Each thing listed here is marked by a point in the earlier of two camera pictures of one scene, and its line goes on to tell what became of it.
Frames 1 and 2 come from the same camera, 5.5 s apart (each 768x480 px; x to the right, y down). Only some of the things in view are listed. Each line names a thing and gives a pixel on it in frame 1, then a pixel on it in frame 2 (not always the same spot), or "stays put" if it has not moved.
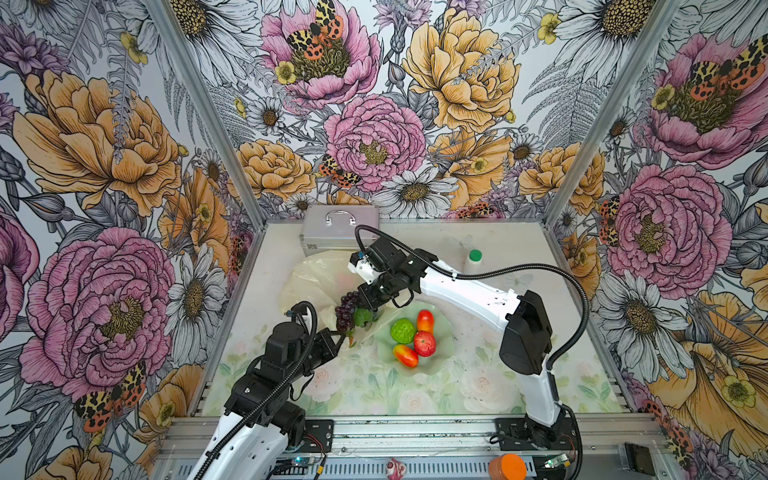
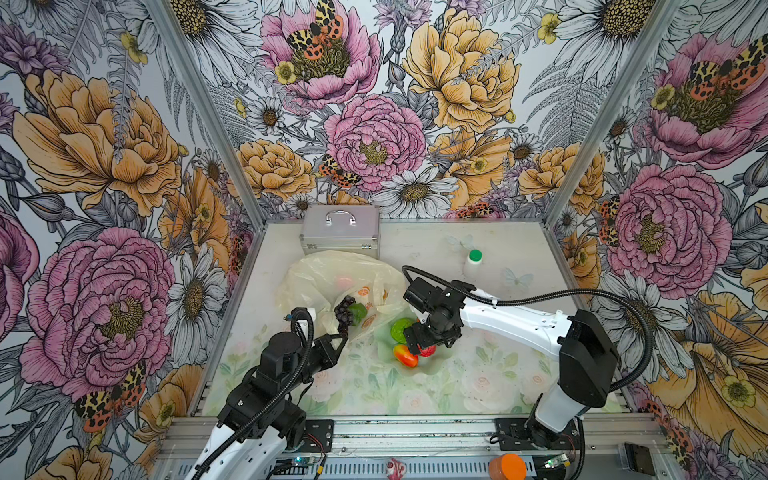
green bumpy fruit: x=402 y=331 stays put
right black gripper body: x=382 y=289 -> x=431 y=332
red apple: x=424 y=343 stays put
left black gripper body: x=321 y=349 stays put
